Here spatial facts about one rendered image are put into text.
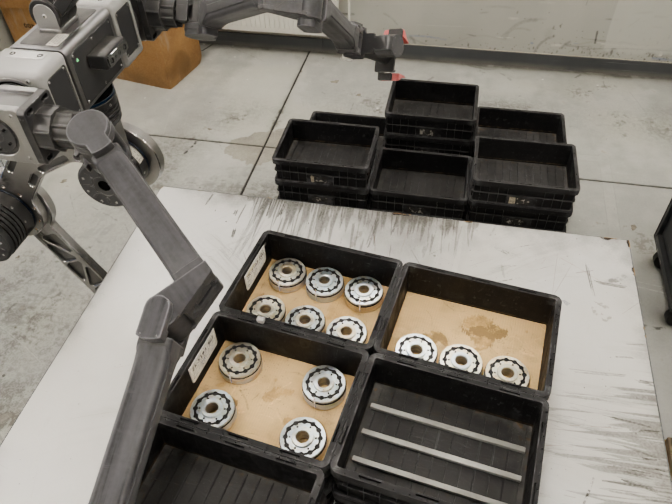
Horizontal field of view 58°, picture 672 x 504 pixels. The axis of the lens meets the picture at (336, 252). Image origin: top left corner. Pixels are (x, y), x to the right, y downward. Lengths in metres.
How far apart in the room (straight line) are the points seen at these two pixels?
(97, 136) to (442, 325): 0.94
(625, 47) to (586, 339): 2.88
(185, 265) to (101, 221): 2.36
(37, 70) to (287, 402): 0.87
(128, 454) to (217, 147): 2.84
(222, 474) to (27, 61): 0.93
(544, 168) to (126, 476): 2.16
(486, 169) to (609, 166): 1.15
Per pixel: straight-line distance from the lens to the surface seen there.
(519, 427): 1.49
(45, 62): 1.35
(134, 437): 0.96
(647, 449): 1.71
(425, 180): 2.73
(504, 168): 2.67
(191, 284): 0.98
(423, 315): 1.63
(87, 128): 1.19
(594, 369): 1.79
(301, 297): 1.66
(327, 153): 2.70
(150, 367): 0.97
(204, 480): 1.43
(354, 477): 1.28
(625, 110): 4.16
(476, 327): 1.62
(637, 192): 3.54
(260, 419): 1.47
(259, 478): 1.40
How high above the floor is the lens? 2.10
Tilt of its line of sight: 46 degrees down
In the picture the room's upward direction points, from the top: 2 degrees counter-clockwise
